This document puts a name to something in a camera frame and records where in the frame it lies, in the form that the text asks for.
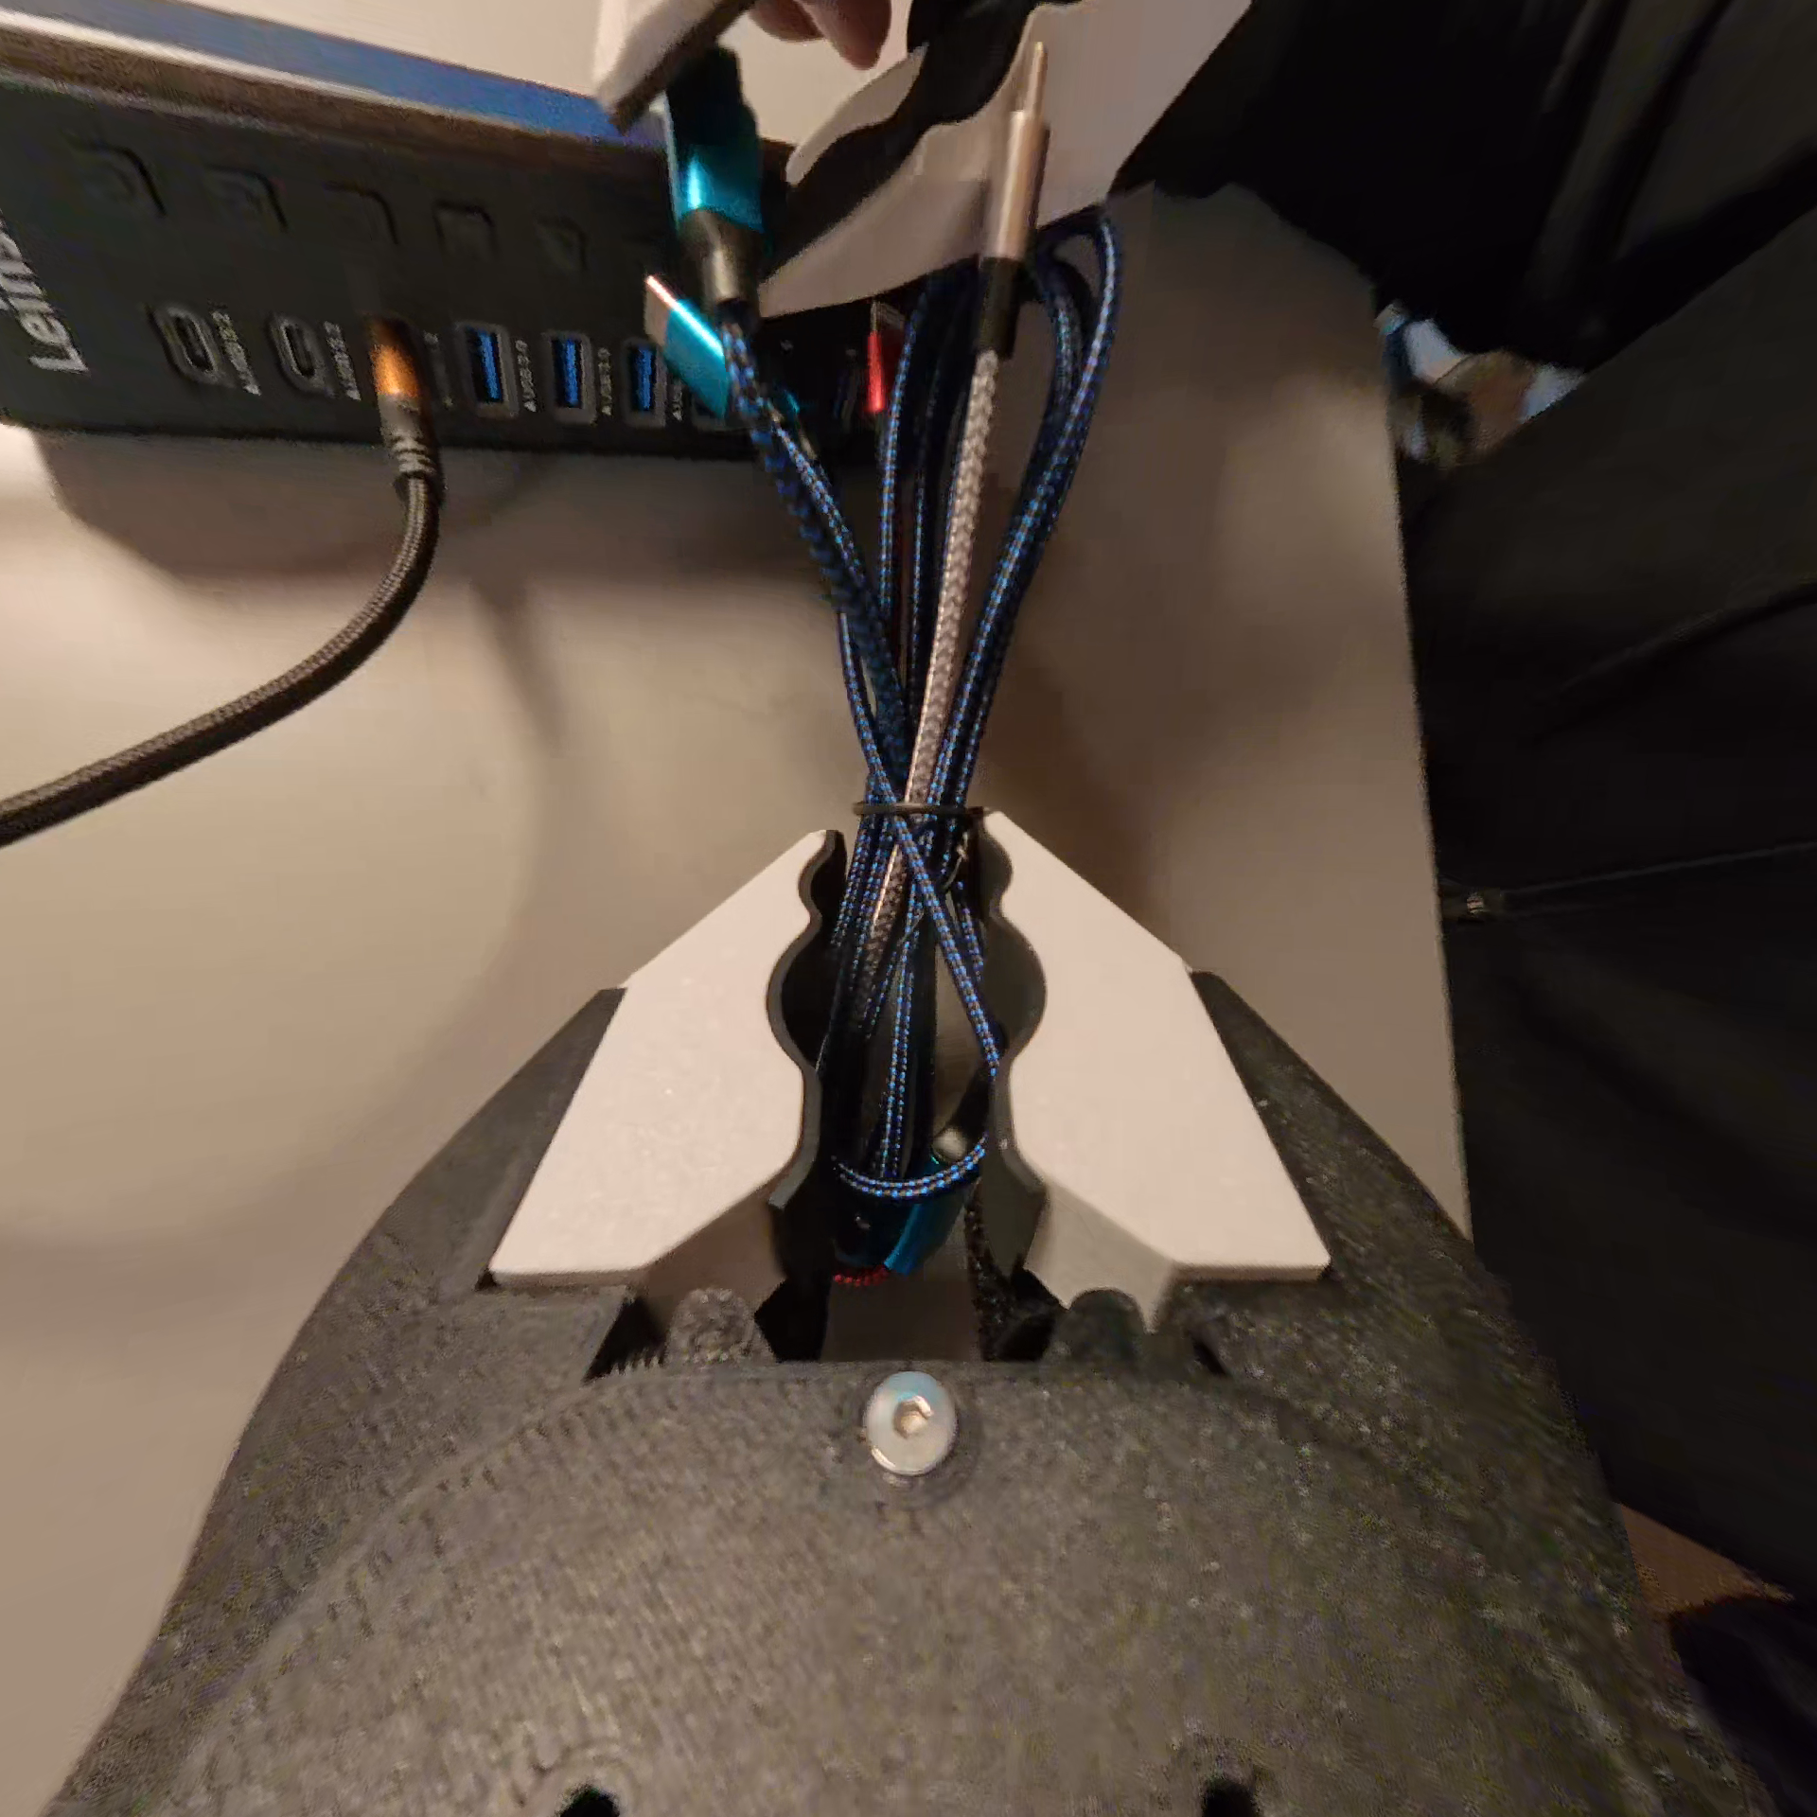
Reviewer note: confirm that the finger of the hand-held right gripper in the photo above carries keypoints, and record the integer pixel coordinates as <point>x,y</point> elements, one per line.
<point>660,57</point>
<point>1108,86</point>

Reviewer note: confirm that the person's right forearm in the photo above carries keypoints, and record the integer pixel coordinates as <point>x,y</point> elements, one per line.
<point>1420,142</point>

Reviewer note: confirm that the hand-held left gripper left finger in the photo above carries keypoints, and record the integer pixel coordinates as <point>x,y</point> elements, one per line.
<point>666,1122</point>

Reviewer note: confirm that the person's right hand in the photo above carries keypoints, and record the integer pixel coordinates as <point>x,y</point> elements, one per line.
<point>852,27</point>

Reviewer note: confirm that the person's black jacket torso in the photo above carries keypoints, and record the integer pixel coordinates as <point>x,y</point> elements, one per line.
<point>1631,994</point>

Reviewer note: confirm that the black long USB hub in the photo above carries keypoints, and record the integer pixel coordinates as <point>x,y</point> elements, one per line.
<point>213,212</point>

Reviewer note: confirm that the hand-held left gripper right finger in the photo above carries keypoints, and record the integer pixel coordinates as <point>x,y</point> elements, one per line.
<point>1150,1122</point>

